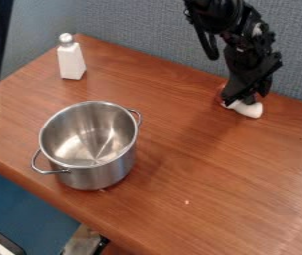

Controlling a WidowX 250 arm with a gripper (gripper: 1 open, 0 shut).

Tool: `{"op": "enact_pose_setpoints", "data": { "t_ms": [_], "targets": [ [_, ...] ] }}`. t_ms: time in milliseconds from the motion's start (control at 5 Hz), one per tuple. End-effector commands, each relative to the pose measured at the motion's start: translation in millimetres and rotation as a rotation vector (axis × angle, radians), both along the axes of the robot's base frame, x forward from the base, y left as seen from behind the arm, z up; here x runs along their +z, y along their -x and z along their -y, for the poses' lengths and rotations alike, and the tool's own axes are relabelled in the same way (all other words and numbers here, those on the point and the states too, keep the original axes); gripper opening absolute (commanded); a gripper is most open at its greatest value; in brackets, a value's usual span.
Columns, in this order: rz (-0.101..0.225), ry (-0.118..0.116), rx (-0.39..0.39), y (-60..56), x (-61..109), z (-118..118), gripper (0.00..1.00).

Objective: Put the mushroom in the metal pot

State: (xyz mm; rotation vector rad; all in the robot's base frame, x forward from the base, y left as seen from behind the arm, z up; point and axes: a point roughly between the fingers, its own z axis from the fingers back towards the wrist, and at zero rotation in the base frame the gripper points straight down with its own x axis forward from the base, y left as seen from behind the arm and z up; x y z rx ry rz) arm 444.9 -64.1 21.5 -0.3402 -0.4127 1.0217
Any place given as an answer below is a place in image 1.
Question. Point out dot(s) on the stainless steel pot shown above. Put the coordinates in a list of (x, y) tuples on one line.
[(88, 144)]

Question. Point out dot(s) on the white salt shaker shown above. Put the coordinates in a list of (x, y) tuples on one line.
[(70, 57)]

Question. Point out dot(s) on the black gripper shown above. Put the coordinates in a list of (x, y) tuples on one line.
[(252, 62)]

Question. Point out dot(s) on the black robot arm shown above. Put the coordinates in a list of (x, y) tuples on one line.
[(217, 16)]

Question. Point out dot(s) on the red and white toy mushroom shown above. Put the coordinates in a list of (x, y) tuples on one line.
[(252, 110)]

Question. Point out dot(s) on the grey table leg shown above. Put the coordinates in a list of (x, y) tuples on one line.
[(86, 242)]

